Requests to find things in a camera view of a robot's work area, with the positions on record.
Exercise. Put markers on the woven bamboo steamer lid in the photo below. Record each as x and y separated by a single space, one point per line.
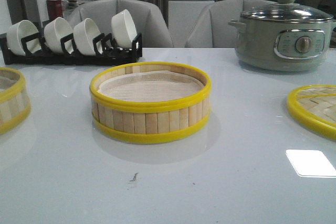
313 106

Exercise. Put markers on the bamboo steamer drawer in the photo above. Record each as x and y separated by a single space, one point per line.
15 102
150 122

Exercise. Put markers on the white steamer liner paper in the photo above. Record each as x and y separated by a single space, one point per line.
153 86

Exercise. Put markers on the grey chair left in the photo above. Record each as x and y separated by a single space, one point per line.
147 18

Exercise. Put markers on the grey chair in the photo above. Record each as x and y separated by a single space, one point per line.
147 18
211 29

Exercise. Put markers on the grey chair right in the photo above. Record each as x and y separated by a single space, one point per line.
211 29

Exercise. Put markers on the white bowl right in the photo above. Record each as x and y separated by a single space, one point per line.
123 29

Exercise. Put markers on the white bowl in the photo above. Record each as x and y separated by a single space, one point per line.
83 34
123 29
55 31
18 31

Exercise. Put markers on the black dish rack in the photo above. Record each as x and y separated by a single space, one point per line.
106 52

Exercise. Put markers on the green electric cooking pot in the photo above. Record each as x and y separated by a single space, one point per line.
282 46

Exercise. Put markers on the red cylinder container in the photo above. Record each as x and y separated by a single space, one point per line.
54 9

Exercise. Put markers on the glass pot lid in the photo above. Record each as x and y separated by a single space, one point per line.
287 11

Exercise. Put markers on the white bowl far left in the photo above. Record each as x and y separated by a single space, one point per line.
18 31

